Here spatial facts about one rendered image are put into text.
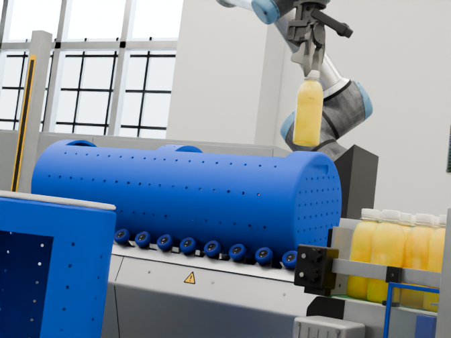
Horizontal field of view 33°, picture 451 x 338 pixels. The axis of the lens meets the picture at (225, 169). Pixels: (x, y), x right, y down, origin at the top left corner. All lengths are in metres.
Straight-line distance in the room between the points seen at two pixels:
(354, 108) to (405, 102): 2.02
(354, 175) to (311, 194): 0.83
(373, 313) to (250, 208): 0.42
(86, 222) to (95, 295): 0.15
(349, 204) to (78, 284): 1.34
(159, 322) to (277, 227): 0.43
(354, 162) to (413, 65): 2.24
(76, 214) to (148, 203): 0.51
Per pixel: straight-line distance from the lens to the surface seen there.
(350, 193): 2.66
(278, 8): 2.18
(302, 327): 1.52
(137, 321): 2.06
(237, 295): 1.85
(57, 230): 1.52
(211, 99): 4.97
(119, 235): 2.10
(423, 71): 4.83
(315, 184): 1.87
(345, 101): 2.80
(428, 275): 1.58
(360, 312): 1.61
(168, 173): 1.99
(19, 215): 1.53
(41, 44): 3.07
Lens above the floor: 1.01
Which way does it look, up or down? 5 degrees up
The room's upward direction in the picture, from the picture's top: 7 degrees clockwise
